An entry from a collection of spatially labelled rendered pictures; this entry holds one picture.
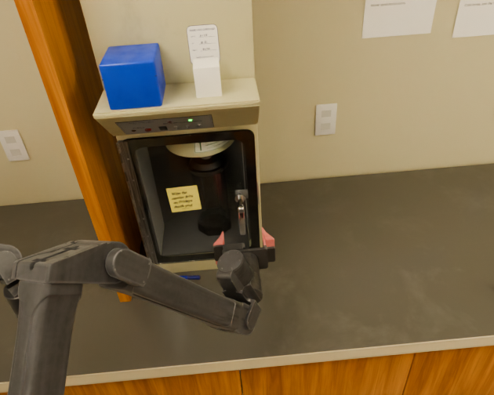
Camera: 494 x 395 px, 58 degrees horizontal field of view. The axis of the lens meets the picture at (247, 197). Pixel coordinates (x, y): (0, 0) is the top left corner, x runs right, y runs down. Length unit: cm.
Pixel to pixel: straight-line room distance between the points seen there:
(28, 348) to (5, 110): 111
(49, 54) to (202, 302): 52
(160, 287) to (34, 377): 22
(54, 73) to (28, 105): 67
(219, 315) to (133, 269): 27
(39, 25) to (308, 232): 92
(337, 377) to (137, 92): 88
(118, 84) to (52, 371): 51
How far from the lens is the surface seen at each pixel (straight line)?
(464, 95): 169
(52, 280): 58
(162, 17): 94
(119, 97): 89
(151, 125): 95
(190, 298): 78
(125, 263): 62
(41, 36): 90
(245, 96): 90
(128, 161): 107
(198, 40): 95
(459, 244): 146
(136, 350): 119
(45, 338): 60
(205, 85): 89
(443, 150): 178
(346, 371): 129
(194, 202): 113
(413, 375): 138
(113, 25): 96
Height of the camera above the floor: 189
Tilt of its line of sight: 38 degrees down
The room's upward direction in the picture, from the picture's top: 4 degrees counter-clockwise
